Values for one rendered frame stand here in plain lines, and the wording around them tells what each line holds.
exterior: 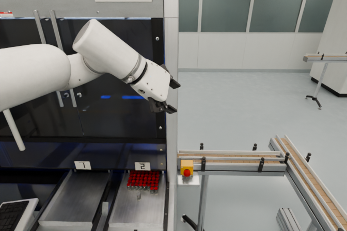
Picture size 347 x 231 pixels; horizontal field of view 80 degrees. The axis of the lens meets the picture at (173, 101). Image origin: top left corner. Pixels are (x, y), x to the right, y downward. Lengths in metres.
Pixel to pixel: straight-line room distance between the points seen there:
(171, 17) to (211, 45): 4.81
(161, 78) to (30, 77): 0.33
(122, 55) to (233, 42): 5.31
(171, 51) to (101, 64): 0.43
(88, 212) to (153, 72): 0.91
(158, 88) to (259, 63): 5.62
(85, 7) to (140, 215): 0.99
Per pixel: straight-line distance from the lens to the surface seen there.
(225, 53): 5.77
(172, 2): 0.86
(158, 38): 0.88
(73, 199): 1.36
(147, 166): 1.22
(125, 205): 1.25
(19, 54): 0.40
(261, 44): 5.97
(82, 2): 0.93
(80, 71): 0.56
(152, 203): 1.24
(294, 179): 1.50
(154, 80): 0.56
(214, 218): 2.27
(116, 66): 0.51
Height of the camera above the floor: 1.88
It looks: 27 degrees down
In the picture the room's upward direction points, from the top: straight up
